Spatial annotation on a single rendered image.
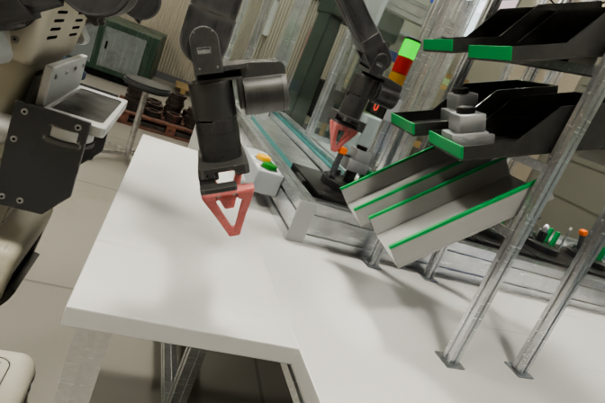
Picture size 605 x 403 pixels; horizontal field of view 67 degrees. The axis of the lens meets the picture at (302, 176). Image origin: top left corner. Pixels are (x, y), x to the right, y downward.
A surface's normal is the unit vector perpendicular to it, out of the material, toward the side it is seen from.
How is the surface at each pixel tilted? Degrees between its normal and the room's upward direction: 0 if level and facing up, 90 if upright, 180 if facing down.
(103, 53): 90
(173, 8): 90
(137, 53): 90
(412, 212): 90
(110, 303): 0
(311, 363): 0
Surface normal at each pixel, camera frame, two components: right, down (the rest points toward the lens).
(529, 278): 0.28, 0.34
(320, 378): 0.36, -0.90
